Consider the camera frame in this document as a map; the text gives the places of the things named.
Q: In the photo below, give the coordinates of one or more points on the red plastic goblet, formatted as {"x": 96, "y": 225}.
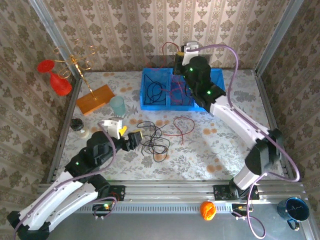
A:
{"x": 58, "y": 83}

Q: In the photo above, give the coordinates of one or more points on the aluminium side rail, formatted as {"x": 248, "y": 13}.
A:
{"x": 65, "y": 122}
{"x": 265, "y": 100}

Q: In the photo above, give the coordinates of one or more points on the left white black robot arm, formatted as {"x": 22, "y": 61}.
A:
{"x": 50, "y": 200}

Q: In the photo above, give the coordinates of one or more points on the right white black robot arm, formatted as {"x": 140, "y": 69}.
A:
{"x": 237, "y": 120}

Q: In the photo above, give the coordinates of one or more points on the orange mandarin fruit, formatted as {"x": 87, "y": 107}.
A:
{"x": 208, "y": 210}

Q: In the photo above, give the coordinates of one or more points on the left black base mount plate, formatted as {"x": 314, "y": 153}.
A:
{"x": 117, "y": 192}

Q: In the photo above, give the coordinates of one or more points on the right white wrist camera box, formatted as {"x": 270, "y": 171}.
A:
{"x": 190, "y": 48}

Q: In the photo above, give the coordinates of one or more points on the aluminium frame rail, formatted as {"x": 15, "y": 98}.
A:
{"x": 170, "y": 192}

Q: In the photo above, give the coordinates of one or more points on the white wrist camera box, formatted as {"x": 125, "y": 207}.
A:
{"x": 112, "y": 125}
{"x": 190, "y": 48}

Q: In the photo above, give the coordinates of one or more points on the small bottle with black cap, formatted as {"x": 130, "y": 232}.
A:
{"x": 76, "y": 123}

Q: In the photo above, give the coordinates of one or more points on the blue three-compartment plastic bin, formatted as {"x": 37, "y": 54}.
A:
{"x": 155, "y": 107}

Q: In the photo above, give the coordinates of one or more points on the small black controller board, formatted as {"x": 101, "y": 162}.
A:
{"x": 100, "y": 208}
{"x": 240, "y": 208}

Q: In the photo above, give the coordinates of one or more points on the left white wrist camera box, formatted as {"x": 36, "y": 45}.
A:
{"x": 112, "y": 125}

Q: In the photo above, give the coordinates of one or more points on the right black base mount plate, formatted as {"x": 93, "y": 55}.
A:
{"x": 221, "y": 192}

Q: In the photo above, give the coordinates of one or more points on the dark blue mug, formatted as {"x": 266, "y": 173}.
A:
{"x": 295, "y": 210}

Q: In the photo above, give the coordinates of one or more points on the frosted pale green cup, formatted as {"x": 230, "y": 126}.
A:
{"x": 118, "y": 105}

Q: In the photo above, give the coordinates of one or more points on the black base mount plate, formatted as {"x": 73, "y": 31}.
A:
{"x": 221, "y": 192}
{"x": 117, "y": 192}

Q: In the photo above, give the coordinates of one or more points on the aluminium corner post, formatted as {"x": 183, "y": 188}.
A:
{"x": 277, "y": 37}
{"x": 50, "y": 27}

